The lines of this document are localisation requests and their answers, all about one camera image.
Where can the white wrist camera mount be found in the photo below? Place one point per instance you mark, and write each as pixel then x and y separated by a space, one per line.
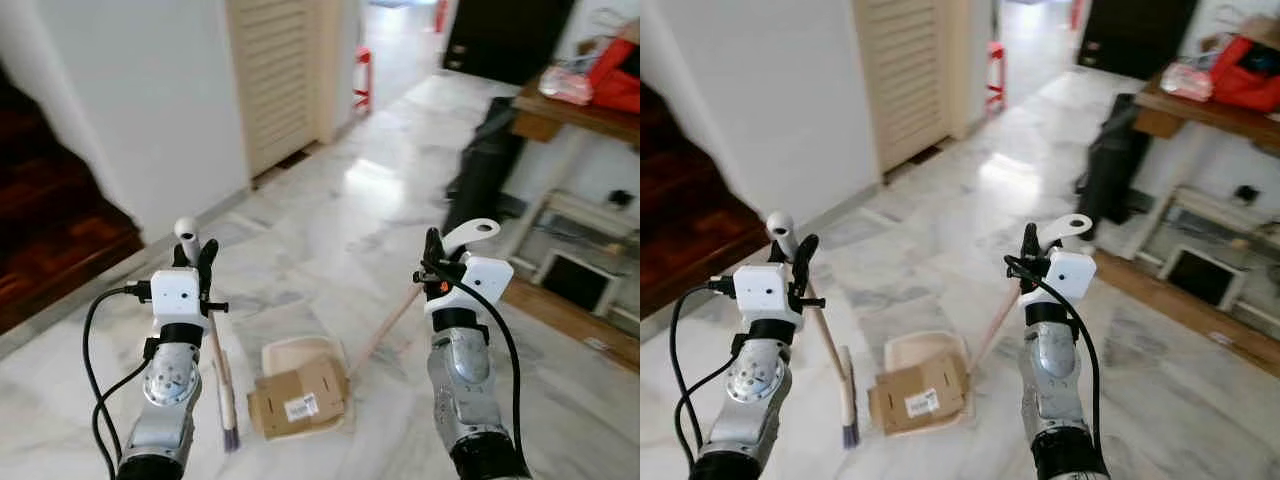
pixel 1068 275
pixel 485 282
pixel 765 295
pixel 177 297

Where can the red fabric bag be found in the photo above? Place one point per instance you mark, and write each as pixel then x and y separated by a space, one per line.
pixel 615 80
pixel 1245 80

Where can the beige louvered door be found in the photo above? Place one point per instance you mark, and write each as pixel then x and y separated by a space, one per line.
pixel 905 80
pixel 275 80

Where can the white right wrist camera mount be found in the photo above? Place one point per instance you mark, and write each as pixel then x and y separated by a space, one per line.
pixel 1068 275
pixel 485 282

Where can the white framed tablet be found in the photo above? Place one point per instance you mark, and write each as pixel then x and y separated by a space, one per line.
pixel 572 282
pixel 1198 277

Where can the dark wooden stairs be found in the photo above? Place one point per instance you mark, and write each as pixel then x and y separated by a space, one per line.
pixel 690 220
pixel 50 220

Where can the brown wooden table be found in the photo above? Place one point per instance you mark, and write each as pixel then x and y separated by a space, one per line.
pixel 1200 115
pixel 570 112

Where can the brown cardboard box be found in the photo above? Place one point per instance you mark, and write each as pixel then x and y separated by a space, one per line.
pixel 915 395
pixel 295 400

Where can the wooden floor beam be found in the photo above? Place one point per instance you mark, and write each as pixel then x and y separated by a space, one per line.
pixel 1180 310
pixel 570 320

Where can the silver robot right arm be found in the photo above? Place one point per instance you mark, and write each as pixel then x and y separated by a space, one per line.
pixel 465 380
pixel 1055 380

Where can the clear plastic bag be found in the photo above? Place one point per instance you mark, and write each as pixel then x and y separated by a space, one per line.
pixel 1187 80
pixel 565 85

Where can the white shelf rack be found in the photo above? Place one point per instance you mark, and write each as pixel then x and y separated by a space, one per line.
pixel 1215 215
pixel 585 215

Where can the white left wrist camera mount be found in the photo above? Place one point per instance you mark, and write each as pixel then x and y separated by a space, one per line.
pixel 765 295
pixel 177 297

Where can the red stool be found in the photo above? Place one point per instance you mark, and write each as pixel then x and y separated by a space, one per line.
pixel 362 75
pixel 995 72

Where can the black bag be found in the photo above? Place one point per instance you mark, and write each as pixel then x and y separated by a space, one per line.
pixel 485 170
pixel 1112 165

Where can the beige broom with white knob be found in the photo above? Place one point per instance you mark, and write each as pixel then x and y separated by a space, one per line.
pixel 226 390
pixel 848 390

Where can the black door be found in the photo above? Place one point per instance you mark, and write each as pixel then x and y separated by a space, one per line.
pixel 505 40
pixel 1135 35

